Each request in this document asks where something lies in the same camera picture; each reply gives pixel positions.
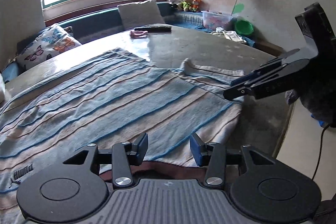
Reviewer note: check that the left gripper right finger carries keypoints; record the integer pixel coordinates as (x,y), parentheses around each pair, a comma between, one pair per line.
(257,185)

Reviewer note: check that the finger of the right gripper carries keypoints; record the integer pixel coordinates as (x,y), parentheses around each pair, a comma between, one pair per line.
(264,68)
(281,79)

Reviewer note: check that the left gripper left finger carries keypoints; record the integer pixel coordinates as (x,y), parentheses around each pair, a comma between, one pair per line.
(72,189)

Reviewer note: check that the blue striped knit garment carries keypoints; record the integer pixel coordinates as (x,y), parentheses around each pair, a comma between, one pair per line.
(108,99)

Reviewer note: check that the green bucket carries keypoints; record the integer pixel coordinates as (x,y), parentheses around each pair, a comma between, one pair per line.
(243,27)

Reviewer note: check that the clear plastic storage box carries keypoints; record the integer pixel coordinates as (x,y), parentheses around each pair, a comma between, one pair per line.
(213,20)

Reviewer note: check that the stuffed toys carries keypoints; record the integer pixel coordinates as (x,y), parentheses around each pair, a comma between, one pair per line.
(186,5)

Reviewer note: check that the black remote control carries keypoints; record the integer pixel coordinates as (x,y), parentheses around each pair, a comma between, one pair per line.
(154,29)

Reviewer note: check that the pink small object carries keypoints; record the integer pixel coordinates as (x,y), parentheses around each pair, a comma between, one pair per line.
(138,34)

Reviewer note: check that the beige cushion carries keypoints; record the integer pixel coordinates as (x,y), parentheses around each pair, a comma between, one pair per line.
(137,14)

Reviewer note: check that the butterfly print pillow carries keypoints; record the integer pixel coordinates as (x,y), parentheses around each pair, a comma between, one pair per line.
(50,43)

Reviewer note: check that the blue bench sofa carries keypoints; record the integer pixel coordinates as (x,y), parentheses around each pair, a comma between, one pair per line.
(107,22)

